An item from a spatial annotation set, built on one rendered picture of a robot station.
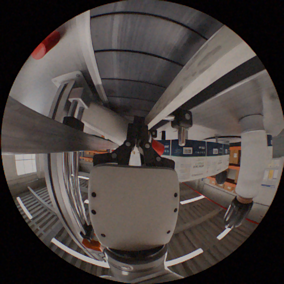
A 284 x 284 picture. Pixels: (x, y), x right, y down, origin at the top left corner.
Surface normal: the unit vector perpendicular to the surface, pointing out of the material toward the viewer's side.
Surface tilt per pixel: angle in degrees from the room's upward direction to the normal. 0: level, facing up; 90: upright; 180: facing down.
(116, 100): 0
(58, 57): 0
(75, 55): 0
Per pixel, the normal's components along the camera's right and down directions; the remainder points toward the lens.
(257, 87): -0.06, 0.99
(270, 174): -0.99, -0.06
